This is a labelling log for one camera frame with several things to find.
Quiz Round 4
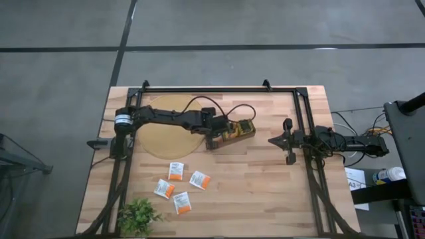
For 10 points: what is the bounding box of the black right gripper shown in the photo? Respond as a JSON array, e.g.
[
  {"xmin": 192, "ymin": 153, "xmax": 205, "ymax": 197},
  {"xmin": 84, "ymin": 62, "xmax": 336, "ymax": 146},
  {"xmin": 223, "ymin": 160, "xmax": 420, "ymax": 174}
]
[{"xmin": 268, "ymin": 118, "xmax": 305, "ymax": 166}]

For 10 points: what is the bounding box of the yellow cable bundle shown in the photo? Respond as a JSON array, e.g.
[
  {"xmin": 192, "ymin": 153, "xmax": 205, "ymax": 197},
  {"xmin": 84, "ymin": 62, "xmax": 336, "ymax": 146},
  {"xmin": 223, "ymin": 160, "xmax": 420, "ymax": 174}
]
[{"xmin": 363, "ymin": 125, "xmax": 392, "ymax": 137}]

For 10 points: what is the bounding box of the small green table plant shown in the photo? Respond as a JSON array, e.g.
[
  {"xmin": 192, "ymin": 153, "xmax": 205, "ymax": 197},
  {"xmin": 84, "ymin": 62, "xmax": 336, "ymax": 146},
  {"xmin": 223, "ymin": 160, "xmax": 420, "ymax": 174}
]
[{"xmin": 116, "ymin": 197, "xmax": 165, "ymax": 238}]

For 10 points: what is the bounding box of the green yellow tea packet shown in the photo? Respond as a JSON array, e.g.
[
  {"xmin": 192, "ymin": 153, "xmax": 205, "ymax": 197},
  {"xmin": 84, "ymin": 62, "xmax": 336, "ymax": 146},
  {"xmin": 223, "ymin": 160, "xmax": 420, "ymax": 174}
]
[{"xmin": 238, "ymin": 118, "xmax": 255, "ymax": 136}]

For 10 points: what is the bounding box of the black stand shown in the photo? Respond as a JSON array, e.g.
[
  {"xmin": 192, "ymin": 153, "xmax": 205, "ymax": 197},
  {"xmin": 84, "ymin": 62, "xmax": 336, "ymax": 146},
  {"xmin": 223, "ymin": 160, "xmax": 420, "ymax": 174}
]
[{"xmin": 0, "ymin": 132, "xmax": 54, "ymax": 239}]

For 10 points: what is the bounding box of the black shelf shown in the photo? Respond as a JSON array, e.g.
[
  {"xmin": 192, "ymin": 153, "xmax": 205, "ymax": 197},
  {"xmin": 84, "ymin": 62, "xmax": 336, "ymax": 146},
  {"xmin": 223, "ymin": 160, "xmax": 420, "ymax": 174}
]
[{"xmin": 350, "ymin": 178, "xmax": 413, "ymax": 205}]

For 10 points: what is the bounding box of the wipes canister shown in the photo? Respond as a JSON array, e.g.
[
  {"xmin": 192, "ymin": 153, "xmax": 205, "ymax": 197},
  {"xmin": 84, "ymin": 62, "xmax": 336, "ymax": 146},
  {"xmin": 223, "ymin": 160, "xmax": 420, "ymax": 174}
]
[{"xmin": 372, "ymin": 166, "xmax": 407, "ymax": 186}]

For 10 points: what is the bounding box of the black aluminium rig frame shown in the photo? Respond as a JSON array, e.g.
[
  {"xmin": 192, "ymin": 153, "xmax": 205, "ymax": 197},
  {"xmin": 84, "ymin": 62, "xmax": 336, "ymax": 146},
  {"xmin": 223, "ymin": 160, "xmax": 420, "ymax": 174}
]
[{"xmin": 76, "ymin": 78, "xmax": 363, "ymax": 238}]

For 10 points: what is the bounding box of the grey table bracket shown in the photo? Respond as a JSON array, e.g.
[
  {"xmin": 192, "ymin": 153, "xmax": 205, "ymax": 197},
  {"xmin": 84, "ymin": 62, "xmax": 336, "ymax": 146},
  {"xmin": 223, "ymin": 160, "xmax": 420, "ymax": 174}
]
[{"xmin": 86, "ymin": 137, "xmax": 113, "ymax": 151}]

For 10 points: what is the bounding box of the wooden tea organizer box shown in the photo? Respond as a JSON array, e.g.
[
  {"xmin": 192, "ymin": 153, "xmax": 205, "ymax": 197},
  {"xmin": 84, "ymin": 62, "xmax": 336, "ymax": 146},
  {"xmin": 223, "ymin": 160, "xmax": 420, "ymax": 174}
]
[{"xmin": 207, "ymin": 118, "xmax": 258, "ymax": 150}]

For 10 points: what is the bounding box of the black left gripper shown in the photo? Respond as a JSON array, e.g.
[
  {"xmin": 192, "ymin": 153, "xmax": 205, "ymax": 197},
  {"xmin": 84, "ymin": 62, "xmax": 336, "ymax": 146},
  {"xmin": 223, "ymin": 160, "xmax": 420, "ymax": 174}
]
[{"xmin": 201, "ymin": 106, "xmax": 234, "ymax": 150}]

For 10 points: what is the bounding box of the round woven placemat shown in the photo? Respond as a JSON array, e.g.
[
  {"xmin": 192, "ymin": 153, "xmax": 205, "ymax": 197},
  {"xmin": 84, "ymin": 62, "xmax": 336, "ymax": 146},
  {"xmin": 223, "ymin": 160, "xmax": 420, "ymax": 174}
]
[{"xmin": 137, "ymin": 94, "xmax": 207, "ymax": 161}]

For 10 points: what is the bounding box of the orange tea packet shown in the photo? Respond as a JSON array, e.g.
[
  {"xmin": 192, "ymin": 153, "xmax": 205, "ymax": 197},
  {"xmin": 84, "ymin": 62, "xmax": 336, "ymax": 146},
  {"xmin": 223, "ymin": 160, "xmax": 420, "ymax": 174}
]
[
  {"xmin": 172, "ymin": 191, "xmax": 193, "ymax": 216},
  {"xmin": 167, "ymin": 161, "xmax": 185, "ymax": 181},
  {"xmin": 189, "ymin": 170, "xmax": 212, "ymax": 191},
  {"xmin": 153, "ymin": 178, "xmax": 176, "ymax": 200}
]

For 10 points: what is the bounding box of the dark grey cart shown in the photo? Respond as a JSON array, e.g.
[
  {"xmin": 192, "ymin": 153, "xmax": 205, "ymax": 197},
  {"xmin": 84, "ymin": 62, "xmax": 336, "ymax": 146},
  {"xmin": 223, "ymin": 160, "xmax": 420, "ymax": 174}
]
[{"xmin": 383, "ymin": 92, "xmax": 425, "ymax": 206}]

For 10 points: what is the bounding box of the white paper sheet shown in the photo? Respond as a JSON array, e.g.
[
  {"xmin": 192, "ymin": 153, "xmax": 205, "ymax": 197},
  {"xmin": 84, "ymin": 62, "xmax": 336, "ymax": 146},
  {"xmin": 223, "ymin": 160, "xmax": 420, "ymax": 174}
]
[{"xmin": 344, "ymin": 167, "xmax": 371, "ymax": 212}]

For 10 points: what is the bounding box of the black keyboard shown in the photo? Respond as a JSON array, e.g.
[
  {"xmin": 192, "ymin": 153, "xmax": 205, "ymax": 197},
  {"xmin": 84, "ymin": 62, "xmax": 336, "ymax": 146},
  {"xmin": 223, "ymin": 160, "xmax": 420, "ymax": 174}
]
[{"xmin": 407, "ymin": 204, "xmax": 425, "ymax": 239}]

